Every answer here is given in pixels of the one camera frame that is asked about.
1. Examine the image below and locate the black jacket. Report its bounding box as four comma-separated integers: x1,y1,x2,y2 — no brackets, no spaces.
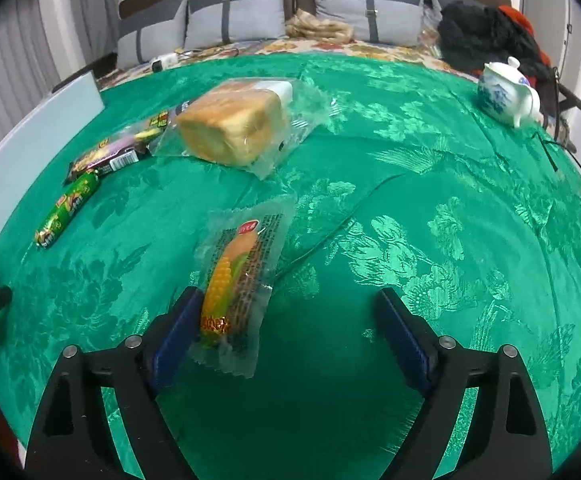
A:
439,1,554,76

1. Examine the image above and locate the dark chair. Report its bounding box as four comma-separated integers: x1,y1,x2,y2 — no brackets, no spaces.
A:
553,80,581,116

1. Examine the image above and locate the bread loaf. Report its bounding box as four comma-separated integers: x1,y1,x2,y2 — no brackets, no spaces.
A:
149,77,341,181

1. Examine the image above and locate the yellow corn packet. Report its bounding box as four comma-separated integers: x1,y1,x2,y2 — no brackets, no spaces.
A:
186,192,299,378

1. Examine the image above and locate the green sausage packet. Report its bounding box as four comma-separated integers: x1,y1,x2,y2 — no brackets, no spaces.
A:
34,172,101,250

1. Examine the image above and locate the black cable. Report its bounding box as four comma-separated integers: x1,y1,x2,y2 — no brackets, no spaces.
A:
531,127,581,196

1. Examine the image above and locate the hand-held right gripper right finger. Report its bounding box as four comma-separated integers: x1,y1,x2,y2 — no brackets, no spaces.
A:
373,287,554,480

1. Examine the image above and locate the sheer white curtain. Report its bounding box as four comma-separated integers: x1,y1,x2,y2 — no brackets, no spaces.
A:
0,0,68,176

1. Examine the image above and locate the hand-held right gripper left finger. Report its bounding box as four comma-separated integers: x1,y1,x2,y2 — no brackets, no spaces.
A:
24,285,205,480

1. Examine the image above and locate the red garment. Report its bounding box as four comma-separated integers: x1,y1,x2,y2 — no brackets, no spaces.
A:
498,5,546,91

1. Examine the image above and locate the white box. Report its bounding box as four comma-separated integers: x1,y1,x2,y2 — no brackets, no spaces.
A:
0,71,105,271

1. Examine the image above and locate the grey pillow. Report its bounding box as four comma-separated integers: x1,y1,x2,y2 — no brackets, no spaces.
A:
305,0,426,46
184,0,291,51
423,0,446,48
116,0,191,68

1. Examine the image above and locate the grey curtain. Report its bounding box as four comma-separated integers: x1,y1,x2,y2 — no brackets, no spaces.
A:
65,0,121,68

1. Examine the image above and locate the folded tan patterned cloth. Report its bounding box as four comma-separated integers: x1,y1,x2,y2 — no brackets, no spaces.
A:
285,8,355,43

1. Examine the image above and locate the green patterned blanket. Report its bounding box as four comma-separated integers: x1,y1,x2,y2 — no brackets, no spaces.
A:
0,52,581,480

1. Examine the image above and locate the blue white teapot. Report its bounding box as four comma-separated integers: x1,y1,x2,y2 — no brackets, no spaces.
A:
477,56,541,128

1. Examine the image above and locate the long dark snack packet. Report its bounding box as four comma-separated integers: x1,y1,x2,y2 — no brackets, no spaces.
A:
64,105,191,186

